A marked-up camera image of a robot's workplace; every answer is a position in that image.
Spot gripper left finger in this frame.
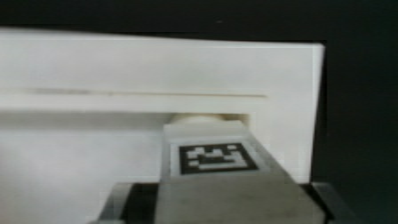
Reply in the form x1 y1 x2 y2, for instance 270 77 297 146
91 183 158 224

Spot white square table top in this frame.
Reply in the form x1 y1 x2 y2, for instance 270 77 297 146
0 99 316 224

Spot white U-shaped obstacle fence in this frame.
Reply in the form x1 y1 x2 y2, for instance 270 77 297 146
0 28 325 180

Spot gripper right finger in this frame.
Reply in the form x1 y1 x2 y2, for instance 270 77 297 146
302 182 362 224

